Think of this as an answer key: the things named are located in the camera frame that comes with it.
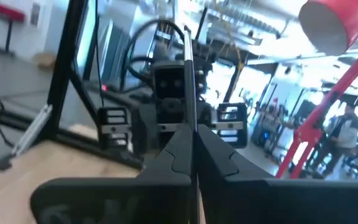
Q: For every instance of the red desk lamp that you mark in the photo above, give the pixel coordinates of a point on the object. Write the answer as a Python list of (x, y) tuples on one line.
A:
[(337, 21)]

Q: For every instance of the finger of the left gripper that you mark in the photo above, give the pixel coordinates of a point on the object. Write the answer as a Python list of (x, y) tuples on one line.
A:
[(208, 113), (145, 133)]

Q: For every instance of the person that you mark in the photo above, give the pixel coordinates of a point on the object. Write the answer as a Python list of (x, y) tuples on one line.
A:
[(348, 133)]

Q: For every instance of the silver ferrule black paintbrush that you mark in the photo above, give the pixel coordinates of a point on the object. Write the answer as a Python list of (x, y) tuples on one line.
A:
[(190, 77)]

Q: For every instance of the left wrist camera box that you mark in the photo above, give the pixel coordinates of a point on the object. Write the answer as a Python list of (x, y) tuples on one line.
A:
[(169, 81)]

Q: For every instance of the silver aluminium rail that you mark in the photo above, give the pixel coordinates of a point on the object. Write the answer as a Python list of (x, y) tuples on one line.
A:
[(33, 130)]

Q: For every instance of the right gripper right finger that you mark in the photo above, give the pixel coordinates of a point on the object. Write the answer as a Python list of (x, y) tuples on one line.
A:
[(291, 202)]

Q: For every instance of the cardboard box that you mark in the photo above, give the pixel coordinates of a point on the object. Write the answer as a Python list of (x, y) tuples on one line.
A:
[(43, 60)]

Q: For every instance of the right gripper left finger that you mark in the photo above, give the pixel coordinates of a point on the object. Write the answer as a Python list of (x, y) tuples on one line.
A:
[(120, 199)]

